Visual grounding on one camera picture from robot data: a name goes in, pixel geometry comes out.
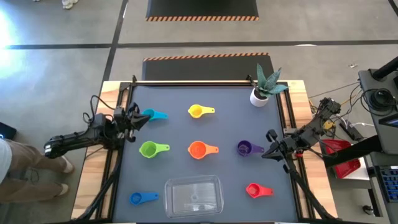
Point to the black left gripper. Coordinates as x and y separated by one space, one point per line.
124 119

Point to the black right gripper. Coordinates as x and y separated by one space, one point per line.
287 146

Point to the teal measuring cup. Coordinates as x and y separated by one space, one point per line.
158 115

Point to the green measuring cup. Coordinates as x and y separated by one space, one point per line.
148 150

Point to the purple measuring cup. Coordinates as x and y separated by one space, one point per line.
244 148

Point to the red measuring cup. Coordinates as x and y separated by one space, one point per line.
253 190

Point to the yellow measuring cup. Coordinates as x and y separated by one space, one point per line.
196 111

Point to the orange measuring cup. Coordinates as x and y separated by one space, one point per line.
197 150

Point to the blue measuring cup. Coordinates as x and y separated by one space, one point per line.
136 199

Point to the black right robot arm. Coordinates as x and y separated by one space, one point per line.
314 124

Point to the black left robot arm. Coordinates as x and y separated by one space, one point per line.
74 140

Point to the clear plastic basket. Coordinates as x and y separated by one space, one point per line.
192 196

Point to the grey table mat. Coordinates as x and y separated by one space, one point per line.
174 133

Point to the white plant pot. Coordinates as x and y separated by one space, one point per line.
256 101

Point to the green artificial plant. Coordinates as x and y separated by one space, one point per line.
267 82

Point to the red plastic bin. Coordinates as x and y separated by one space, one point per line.
348 169

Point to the black striped-edge floor mat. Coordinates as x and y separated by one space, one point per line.
205 68
202 7

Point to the grey equipment cart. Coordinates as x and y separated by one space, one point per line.
385 140

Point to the blue-lit keyboard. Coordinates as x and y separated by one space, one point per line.
390 183

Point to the person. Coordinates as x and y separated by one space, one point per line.
18 168

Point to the black tablet device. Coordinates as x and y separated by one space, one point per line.
7 130

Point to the person's shoe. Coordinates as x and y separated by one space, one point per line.
69 3

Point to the black aluminium table frame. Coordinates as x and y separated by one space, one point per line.
303 193

